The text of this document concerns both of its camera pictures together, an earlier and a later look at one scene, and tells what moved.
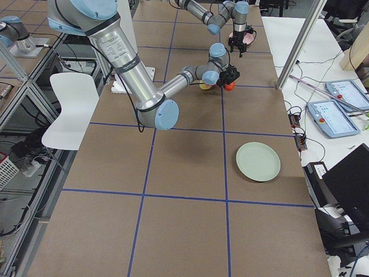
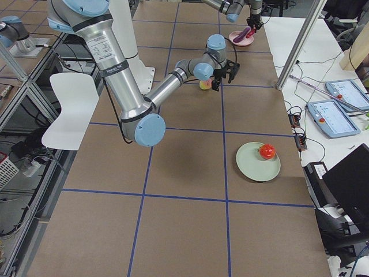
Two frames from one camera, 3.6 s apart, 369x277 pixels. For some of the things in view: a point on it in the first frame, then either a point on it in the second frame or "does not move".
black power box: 320,193 does not move
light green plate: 258,161 does not move
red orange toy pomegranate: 230,87 to 267,151
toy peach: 204,86 does not move
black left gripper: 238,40 to 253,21
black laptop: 348,182 does not move
